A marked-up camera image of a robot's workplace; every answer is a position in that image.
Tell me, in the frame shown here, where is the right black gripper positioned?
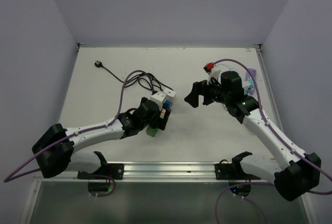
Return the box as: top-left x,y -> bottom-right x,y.
184,75 -> 230,108

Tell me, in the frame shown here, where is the pink cube adapter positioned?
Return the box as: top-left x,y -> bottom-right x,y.
160,108 -> 167,119

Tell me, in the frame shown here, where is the green power strip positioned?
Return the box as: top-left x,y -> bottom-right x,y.
146,127 -> 159,137

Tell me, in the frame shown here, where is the blue cube adapter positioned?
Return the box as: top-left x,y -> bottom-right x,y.
163,100 -> 173,109

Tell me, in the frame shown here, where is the white charger plug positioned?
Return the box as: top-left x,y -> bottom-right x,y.
163,88 -> 176,103

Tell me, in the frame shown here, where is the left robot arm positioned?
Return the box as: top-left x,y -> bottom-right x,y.
32,97 -> 173,179

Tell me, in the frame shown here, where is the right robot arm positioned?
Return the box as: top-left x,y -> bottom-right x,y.
184,71 -> 321,201

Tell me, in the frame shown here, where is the purple power strip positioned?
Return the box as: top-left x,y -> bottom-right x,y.
245,68 -> 257,82

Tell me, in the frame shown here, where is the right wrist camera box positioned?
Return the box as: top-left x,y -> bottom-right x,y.
203,62 -> 221,84

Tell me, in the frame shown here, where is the black power cord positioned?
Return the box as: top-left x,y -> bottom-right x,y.
93,60 -> 174,95

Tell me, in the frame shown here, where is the aluminium front rail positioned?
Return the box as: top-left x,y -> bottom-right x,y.
33,157 -> 279,183

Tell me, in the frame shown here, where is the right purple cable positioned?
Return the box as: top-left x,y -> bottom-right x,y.
214,58 -> 332,224

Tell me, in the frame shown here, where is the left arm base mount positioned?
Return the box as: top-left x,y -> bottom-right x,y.
77,151 -> 125,180

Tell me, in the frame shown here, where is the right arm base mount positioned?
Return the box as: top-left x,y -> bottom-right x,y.
214,151 -> 260,180

